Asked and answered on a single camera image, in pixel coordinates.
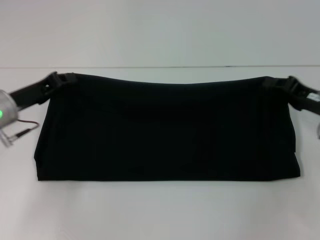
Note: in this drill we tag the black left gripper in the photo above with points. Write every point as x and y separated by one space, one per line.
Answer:
32 91

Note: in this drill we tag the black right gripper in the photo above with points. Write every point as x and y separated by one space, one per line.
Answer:
308 96

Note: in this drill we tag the black shirt with FREE print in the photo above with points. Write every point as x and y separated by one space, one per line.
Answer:
165 130

